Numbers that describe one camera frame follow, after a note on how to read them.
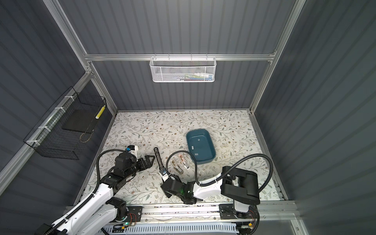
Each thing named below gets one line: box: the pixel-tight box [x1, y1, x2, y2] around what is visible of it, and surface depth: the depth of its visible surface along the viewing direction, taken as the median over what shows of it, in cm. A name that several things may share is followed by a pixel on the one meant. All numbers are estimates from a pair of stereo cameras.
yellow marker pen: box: [94, 104, 106, 120], surface depth 83 cm
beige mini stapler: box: [171, 159, 184, 175], surface depth 90 cm
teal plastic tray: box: [186, 128, 217, 165], surface depth 101 cm
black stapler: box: [153, 146, 165, 170], surface depth 93 cm
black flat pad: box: [61, 104, 106, 134], surface depth 77 cm
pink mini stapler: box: [179, 154, 191, 170], surface depth 91 cm
